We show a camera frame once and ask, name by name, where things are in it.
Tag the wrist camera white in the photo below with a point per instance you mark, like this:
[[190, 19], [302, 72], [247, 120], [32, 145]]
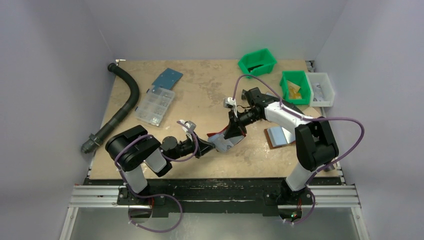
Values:
[[229, 103], [187, 126]]

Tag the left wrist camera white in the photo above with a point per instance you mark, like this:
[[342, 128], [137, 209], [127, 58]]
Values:
[[187, 126]]

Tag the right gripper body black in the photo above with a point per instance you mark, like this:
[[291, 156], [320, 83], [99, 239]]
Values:
[[238, 122]]

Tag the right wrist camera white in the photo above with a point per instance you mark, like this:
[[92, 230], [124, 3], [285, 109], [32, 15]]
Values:
[[229, 103]]

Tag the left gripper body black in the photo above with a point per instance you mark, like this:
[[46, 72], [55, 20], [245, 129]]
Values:
[[185, 147]]

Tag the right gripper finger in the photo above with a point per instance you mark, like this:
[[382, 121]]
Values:
[[232, 120], [238, 130]]

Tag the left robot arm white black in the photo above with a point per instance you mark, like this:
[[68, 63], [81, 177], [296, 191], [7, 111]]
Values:
[[135, 146]]

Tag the red leather card holder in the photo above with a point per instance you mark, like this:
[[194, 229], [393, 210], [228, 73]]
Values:
[[221, 144]]

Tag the clear compartment screw box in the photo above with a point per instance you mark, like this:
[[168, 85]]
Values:
[[154, 105]]

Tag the white plastic bin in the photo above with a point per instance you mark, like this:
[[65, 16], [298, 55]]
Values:
[[322, 92]]

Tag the brown open card holder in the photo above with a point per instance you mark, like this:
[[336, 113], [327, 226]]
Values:
[[278, 137]]

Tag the green bin with yellow items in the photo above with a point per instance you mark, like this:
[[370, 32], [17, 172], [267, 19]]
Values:
[[295, 87]]

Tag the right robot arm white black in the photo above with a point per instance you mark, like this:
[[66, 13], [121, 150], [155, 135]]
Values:
[[314, 140]]

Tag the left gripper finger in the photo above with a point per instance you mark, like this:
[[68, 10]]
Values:
[[205, 149], [204, 144]]

